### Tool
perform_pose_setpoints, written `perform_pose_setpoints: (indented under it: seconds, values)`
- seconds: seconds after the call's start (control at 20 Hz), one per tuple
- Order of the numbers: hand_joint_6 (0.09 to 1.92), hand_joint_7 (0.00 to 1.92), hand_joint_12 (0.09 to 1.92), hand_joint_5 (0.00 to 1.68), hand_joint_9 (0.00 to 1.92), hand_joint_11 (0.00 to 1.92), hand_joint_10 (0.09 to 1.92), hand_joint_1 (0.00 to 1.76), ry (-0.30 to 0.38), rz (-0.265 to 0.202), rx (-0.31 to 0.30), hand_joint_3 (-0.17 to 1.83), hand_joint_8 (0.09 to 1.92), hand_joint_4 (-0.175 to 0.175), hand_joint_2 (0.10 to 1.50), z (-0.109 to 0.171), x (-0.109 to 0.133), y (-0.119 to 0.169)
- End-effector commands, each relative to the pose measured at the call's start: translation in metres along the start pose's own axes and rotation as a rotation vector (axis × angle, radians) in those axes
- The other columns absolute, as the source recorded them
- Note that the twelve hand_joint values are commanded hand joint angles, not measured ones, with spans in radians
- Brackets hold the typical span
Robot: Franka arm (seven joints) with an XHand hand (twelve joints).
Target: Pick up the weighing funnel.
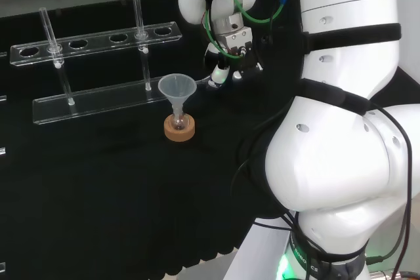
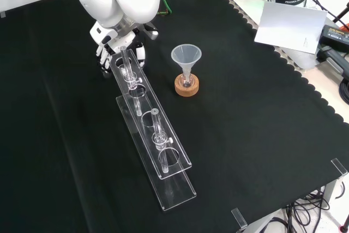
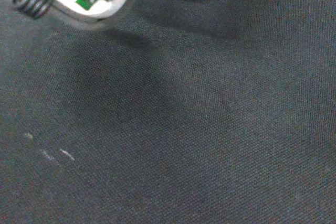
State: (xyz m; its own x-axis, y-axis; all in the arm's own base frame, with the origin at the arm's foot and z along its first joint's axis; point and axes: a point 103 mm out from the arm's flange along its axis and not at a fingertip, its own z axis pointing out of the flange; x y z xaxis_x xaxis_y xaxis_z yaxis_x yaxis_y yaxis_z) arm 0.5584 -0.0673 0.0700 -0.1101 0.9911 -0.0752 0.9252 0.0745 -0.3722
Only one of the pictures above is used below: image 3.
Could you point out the black cloth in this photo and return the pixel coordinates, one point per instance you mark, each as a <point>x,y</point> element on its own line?
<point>168,119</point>

